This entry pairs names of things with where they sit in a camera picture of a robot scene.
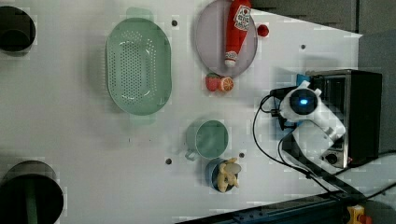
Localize blue metal frame rail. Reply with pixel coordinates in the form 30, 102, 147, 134
177, 191, 351, 224

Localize grey round plate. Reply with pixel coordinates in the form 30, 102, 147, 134
194, 0, 258, 77

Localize green perforated colander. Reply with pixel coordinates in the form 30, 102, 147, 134
106, 7, 172, 125

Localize yellow red emergency button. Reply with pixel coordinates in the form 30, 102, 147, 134
347, 205, 373, 224

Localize black cylinder post lower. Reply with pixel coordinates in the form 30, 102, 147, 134
0, 161, 64, 224

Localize small red toy fruit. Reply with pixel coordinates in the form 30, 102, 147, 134
257, 24, 269, 37

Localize black cylinder post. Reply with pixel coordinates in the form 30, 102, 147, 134
0, 161, 64, 224
0, 6, 36, 52

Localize green mug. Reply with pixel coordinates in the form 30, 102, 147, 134
185, 119, 229, 161

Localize blue bowl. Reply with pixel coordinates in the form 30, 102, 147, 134
205, 159, 234, 192

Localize red ketchup bottle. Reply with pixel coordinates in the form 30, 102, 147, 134
224, 0, 251, 67

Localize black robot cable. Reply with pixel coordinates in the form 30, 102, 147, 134
252, 94, 396, 200

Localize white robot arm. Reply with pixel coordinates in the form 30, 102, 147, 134
279, 80, 364, 200

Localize black cylinder post upper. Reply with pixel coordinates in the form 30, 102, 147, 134
0, 6, 36, 52

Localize red toy strawberry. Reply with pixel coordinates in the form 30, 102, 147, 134
205, 73, 219, 91

